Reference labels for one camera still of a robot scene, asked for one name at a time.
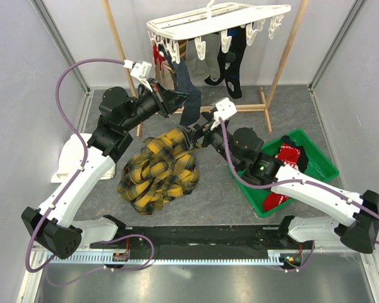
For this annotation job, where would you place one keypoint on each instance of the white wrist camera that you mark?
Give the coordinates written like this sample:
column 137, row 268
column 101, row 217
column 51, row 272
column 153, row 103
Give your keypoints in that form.
column 140, row 71
column 223, row 109

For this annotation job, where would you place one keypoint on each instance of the red candy cane sock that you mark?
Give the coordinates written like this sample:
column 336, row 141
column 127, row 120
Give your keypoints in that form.
column 158, row 56
column 276, row 199

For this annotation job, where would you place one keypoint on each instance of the white folded towel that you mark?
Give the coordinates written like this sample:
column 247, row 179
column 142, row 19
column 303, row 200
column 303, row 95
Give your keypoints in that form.
column 72, row 155

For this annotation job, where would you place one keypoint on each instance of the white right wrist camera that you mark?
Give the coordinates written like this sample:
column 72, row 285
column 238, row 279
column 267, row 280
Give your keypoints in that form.
column 223, row 109

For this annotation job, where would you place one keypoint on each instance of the red cat face sock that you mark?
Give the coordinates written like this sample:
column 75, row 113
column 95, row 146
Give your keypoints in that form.
column 289, row 155

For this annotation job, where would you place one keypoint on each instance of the navy santa sock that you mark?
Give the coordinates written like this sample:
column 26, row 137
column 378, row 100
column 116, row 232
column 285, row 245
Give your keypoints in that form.
column 303, row 160

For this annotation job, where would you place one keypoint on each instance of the green plastic tray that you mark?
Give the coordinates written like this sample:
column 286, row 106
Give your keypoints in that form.
column 318, row 167

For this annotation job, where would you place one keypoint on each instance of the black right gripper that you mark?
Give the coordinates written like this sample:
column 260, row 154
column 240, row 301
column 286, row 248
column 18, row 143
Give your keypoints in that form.
column 206, row 127

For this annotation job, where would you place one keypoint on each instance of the grey sock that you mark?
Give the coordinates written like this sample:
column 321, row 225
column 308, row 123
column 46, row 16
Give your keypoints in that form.
column 197, row 68

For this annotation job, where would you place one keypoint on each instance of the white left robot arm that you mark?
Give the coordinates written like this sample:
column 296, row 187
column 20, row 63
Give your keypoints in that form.
column 52, row 224

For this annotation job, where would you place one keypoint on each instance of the light blue cable duct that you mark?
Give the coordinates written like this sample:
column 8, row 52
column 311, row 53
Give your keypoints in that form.
column 113, row 258

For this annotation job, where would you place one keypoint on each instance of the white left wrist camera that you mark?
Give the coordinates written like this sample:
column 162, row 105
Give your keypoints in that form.
column 140, row 71

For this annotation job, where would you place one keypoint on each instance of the yellow black plaid cloth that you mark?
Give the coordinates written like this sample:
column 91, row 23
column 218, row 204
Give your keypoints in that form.
column 164, row 170

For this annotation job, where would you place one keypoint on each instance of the beige sock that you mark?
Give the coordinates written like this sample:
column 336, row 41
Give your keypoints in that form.
column 165, row 76

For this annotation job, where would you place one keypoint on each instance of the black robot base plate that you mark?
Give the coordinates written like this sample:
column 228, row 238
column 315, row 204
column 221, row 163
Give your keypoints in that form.
column 215, row 241

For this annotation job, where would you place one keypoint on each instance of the white plastic clip hanger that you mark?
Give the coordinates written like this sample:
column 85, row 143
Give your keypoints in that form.
column 215, row 18

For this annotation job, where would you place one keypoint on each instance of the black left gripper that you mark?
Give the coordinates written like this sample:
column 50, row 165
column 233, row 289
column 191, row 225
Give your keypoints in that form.
column 170, row 106

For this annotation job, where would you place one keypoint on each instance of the wooden clothes rack frame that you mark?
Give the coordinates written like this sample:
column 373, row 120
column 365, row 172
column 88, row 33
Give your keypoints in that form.
column 266, row 100

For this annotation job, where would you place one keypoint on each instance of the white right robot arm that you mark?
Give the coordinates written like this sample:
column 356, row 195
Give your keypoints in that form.
column 351, row 217

